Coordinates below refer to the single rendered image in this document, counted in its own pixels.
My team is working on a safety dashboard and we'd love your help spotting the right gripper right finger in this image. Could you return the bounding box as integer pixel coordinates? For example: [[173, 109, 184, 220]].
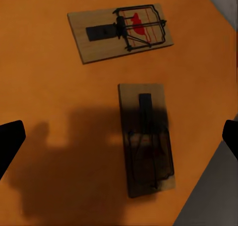
[[222, 120, 238, 160]]

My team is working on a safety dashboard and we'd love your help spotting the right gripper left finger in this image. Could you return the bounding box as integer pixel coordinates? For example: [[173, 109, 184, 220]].
[[0, 120, 26, 179]]

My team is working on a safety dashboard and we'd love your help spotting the mousetrap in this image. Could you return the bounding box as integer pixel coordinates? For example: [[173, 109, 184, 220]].
[[118, 83, 176, 199], [67, 3, 174, 65]]

